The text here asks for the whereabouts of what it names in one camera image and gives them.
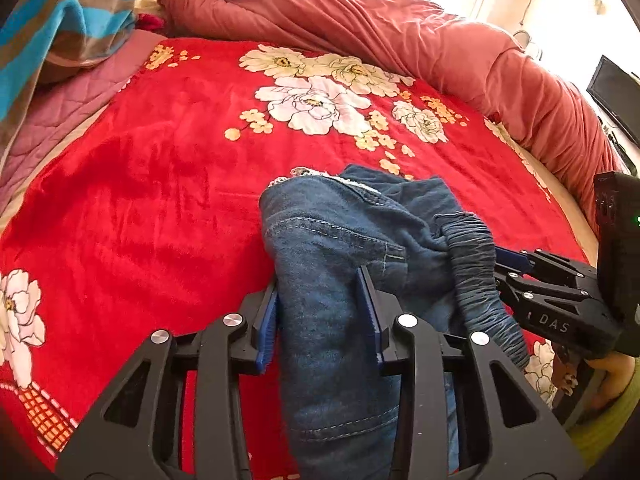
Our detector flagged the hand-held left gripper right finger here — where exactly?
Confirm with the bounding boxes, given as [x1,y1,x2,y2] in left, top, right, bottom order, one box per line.
[356,266,585,480]

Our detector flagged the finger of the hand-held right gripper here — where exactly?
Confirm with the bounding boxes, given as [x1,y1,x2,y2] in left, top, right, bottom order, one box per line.
[495,247,600,288]
[494,270,577,307]

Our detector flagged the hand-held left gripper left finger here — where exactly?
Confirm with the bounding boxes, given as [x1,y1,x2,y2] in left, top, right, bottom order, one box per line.
[55,282,281,480]

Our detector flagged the blue pants with lace trim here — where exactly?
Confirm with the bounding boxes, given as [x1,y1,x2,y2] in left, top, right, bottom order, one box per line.
[259,164,531,480]

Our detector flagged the person's right hand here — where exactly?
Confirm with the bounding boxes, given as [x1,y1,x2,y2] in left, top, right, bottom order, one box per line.
[554,347,640,408]

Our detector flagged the lime green cloth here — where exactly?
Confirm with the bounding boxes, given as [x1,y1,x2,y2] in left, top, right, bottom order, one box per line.
[565,385,640,468]

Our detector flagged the black flat screen television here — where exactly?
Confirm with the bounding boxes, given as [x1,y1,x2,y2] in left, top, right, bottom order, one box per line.
[586,55,640,148]

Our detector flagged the red floral blanket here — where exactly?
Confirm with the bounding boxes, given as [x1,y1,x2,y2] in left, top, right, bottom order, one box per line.
[0,37,598,480]

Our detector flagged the pink quilted mat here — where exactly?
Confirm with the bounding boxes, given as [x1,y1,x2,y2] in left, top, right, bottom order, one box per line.
[0,29,168,211]

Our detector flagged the salmon pink quilt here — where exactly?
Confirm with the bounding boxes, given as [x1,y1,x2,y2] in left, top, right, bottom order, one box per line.
[157,0,626,231]

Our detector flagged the striped blue brown towel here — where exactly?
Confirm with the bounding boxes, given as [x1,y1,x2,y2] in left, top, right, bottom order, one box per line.
[0,0,138,136]

